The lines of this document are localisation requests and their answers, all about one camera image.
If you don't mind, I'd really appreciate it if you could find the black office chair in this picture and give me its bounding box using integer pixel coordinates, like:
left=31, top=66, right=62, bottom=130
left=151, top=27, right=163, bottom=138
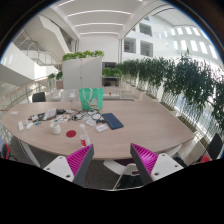
left=31, top=91, right=47, bottom=103

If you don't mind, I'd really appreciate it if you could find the white paper card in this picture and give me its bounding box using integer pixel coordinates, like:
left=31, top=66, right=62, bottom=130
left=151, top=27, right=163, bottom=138
left=85, top=119, right=98, bottom=128

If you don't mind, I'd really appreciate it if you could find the brown notebook with paper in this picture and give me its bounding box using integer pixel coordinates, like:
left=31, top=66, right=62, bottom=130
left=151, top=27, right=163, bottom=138
left=41, top=107, right=58, bottom=121

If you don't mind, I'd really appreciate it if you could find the low shelf with plants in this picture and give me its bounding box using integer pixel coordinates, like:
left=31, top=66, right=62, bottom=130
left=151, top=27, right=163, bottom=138
left=101, top=67, right=124, bottom=89

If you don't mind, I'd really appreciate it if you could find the white staircase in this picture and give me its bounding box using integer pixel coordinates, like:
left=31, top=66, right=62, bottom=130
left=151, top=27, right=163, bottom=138
left=13, top=14, right=79, bottom=68

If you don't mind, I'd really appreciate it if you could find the black cable tangle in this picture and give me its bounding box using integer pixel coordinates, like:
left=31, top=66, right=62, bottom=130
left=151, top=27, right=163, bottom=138
left=71, top=109, right=104, bottom=124

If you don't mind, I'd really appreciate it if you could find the clear white-lidded sports bottle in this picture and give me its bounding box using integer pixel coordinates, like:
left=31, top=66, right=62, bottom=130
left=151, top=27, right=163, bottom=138
left=68, top=91, right=78, bottom=111

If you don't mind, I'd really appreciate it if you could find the wood-topped glass railing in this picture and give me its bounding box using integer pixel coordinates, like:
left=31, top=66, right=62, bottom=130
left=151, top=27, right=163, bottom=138
left=0, top=75, right=51, bottom=113

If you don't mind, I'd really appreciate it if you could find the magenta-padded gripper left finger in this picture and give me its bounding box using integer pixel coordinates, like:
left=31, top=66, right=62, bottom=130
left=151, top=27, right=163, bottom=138
left=43, top=144, right=95, bottom=188

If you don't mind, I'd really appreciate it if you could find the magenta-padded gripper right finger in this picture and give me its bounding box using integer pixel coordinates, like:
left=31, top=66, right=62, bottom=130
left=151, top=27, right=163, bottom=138
left=129, top=142, right=185, bottom=186

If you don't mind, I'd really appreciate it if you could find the green tote bag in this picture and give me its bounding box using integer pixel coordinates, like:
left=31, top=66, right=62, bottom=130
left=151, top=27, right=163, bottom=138
left=78, top=87, right=104, bottom=111

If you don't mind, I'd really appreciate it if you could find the flat round red coaster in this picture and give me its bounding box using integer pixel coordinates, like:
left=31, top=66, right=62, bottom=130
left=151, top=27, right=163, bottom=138
left=65, top=129, right=78, bottom=139

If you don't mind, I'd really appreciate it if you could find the clear red-labelled water bottle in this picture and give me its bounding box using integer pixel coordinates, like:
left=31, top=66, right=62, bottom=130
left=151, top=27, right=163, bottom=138
left=79, top=123, right=92, bottom=148

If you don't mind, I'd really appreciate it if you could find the group of ceiling lights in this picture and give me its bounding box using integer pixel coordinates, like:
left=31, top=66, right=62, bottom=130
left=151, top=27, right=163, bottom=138
left=58, top=0, right=134, bottom=36

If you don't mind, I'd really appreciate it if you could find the white grid-pattern mug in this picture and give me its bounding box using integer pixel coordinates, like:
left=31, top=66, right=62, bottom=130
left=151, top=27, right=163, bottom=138
left=49, top=119, right=62, bottom=136

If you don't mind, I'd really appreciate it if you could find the white chair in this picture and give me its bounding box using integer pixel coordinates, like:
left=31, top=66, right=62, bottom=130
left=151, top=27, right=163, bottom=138
left=103, top=159, right=143, bottom=190

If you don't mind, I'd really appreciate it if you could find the black and red chair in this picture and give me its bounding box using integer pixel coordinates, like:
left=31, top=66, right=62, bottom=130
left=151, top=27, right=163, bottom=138
left=199, top=133, right=224, bottom=164

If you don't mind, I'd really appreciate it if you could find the row of green plants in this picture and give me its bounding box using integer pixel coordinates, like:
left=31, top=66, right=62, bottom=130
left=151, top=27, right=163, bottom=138
left=116, top=49, right=224, bottom=132

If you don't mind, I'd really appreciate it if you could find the clear plastic packet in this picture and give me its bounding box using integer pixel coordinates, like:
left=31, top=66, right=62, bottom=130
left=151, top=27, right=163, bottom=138
left=95, top=123, right=110, bottom=133

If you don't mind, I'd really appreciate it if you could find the white cabinet with plants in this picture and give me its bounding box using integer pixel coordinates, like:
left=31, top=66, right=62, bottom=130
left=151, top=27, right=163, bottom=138
left=61, top=49, right=105, bottom=90

